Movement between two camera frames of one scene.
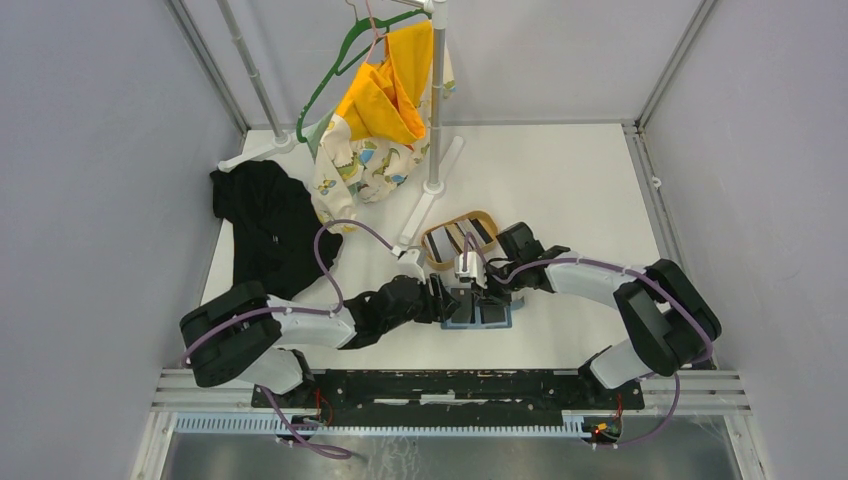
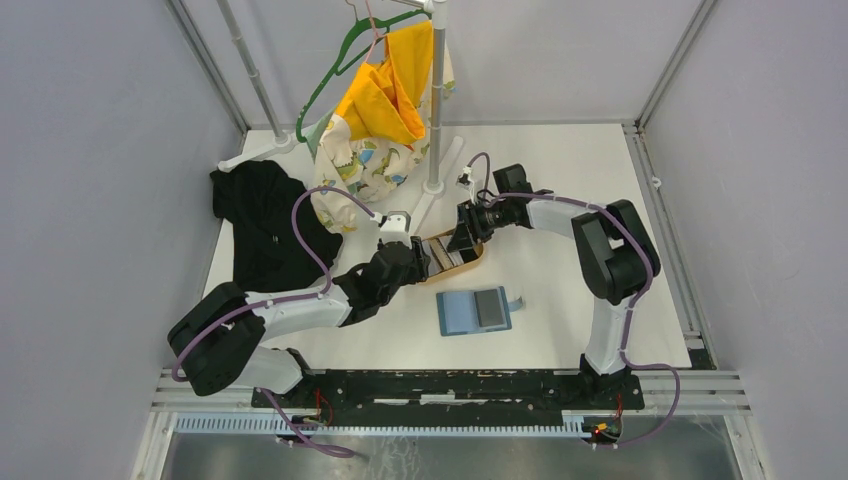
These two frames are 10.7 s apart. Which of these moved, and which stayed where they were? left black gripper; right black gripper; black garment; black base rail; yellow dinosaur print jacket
Moved: right black gripper; left black gripper
Stayed: black base rail; black garment; yellow dinosaur print jacket
